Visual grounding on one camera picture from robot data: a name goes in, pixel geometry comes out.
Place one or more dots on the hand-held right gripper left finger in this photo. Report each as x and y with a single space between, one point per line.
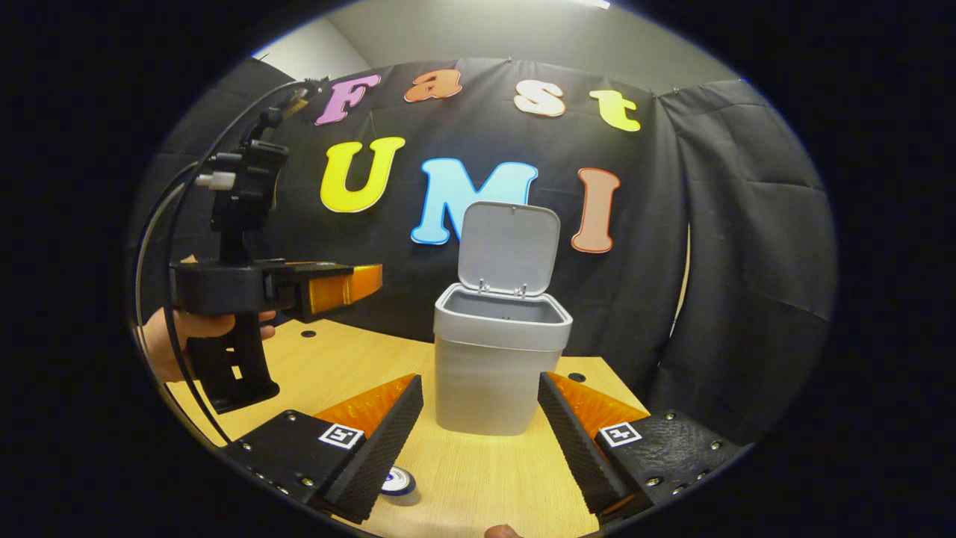
385 448

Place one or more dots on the ceiling light panel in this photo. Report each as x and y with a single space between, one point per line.
594 3

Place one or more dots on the wooden desktop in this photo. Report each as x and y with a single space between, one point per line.
478 486

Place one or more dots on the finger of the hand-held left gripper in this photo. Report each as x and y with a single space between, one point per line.
336 288

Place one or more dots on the black backdrop cloth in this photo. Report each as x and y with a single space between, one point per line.
709 224

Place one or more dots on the white desktop garbage bin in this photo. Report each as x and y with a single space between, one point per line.
485 388

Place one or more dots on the blue pop can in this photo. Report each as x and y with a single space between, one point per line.
398 484

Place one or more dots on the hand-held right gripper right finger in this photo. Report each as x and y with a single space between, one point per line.
575 448

